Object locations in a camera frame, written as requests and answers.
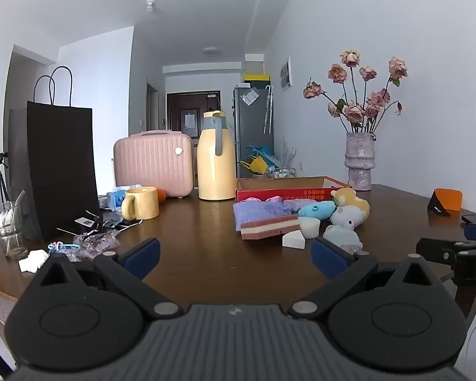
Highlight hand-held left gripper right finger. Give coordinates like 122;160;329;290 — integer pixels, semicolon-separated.
288;236;435;320

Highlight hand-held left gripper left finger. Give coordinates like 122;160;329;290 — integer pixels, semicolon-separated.
40;238;183;319

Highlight white round sponge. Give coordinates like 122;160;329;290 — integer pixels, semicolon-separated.
297;216;322;239

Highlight red cardboard box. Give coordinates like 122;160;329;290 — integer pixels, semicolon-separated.
235;176;352;204

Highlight purple knitted cloth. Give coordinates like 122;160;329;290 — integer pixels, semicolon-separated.
233;199;302;231

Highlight pink soft toy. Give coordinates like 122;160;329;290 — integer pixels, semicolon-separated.
244;195;285;204

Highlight white wedge sponge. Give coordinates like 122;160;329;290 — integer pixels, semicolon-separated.
282;229;308;249

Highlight white plush toy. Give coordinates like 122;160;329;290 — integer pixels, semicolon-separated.
330;204;366;229

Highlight blue whale plush toy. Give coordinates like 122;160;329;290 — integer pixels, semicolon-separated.
297;201;337;221

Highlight yellow mug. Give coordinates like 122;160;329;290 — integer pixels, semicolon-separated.
121;186;160;221

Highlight yellow plush toy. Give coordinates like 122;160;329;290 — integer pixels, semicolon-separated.
330;186;370;219

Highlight blue tissue packet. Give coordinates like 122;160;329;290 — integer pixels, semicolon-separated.
106;184;143;210

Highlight pink layered sponge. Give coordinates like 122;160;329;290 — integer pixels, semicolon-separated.
240;214;301;241

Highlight pink suitcase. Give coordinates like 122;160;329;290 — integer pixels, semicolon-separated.
113;130;195;199

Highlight purple textured vase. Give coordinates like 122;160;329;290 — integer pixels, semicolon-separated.
344;132;377;192

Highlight crumpled white tissue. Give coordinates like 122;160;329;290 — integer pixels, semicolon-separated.
18;250;49;274

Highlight yellow thermos jug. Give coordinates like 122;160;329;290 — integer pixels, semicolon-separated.
197;110;237;201

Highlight yellow and blue clutter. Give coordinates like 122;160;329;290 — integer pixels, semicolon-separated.
240;145;278;177

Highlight black paper bag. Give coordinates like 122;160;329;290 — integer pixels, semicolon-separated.
8;65;104;244

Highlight glass cup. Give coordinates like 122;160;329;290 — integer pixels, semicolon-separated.
0;190;28;258

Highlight dark brown door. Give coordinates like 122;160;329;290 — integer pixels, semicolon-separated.
167;91;221;139

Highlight dried pink roses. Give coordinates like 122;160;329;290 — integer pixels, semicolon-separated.
302;50;409;135

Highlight grey refrigerator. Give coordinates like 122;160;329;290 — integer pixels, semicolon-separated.
233;84;274;179

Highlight clear folded umbrella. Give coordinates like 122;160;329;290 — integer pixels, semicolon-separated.
264;85;273;135

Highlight white box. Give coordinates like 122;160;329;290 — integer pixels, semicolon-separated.
244;53;266;75

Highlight colourful hair ties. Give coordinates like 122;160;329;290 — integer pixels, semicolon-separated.
48;241;82;260

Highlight wall picture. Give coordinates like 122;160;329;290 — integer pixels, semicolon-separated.
280;56;293;92

